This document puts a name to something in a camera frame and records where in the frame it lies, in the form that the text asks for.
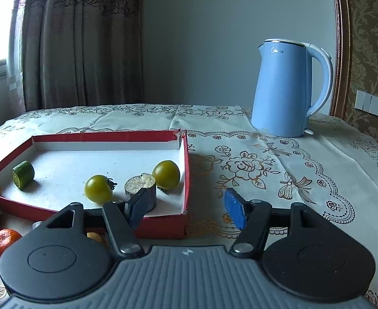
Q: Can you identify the ornate brown headboard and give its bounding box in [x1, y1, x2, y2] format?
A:
[329, 0, 378, 143]

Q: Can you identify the red shallow cardboard box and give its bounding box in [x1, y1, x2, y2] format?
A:
[0, 131, 190, 239]

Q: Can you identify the smaller orange tangerine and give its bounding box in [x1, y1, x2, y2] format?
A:
[0, 229, 22, 257]

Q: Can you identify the green tomato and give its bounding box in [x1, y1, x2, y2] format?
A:
[152, 160, 181, 191]
[84, 174, 117, 204]

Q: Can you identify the green tomato front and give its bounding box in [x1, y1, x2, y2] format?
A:
[84, 174, 117, 204]

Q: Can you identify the dark sugarcane piece in box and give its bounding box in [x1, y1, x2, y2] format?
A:
[124, 173, 157, 213]

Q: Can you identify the white wall switch panel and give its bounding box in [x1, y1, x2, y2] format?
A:
[355, 90, 378, 116]

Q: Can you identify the green cucumber piece in box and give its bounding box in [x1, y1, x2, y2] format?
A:
[12, 160, 35, 190]

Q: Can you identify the white floral tablecloth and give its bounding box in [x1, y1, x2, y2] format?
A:
[0, 104, 378, 307]

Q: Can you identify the brown patterned curtain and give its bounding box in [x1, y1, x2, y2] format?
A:
[7, 0, 144, 115]

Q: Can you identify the light blue electric kettle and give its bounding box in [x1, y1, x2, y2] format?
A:
[251, 38, 333, 138]

